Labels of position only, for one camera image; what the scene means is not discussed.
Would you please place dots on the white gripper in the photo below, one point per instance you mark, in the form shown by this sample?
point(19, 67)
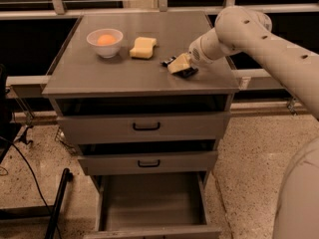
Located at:
point(195, 54)

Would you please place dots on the blue rxbar wrapper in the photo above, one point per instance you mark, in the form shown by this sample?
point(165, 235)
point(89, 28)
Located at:
point(186, 73)

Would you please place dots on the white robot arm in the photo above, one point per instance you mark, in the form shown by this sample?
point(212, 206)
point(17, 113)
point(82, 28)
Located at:
point(238, 29)

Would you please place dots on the grey drawer cabinet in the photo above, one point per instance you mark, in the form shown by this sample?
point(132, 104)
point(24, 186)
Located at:
point(82, 74)

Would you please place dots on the grey middle drawer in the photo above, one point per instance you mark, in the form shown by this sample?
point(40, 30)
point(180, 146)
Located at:
point(148, 157)

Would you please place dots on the grey drawer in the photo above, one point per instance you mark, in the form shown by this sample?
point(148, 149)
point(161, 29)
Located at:
point(141, 119)
point(148, 157)
point(153, 206)

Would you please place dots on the grey top drawer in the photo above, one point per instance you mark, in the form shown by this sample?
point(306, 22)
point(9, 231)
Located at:
point(141, 119)

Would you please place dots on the grey bottom drawer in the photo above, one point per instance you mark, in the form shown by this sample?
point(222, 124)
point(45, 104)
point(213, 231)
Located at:
point(153, 206)

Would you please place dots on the yellow sponge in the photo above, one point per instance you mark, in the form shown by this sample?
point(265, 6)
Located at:
point(143, 48)

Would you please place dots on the white ceramic bowl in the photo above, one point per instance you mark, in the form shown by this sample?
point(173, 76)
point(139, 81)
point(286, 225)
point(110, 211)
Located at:
point(109, 50)

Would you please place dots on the orange fruit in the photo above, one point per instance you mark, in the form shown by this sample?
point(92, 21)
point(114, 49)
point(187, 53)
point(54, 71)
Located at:
point(106, 39)

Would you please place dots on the black stand leg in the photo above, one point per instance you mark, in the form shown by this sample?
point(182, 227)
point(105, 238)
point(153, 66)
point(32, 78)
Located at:
point(54, 216)

